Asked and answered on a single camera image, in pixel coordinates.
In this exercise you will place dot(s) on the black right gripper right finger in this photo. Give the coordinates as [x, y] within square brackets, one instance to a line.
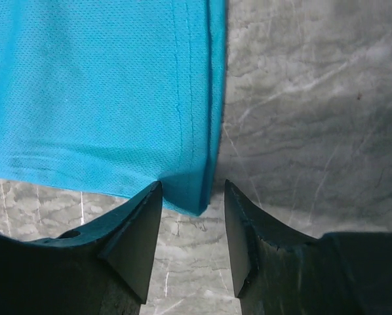
[278, 270]

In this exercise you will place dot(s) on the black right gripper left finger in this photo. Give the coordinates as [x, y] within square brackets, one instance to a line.
[102, 267]

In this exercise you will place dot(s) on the teal t shirt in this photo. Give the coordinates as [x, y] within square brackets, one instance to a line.
[109, 96]

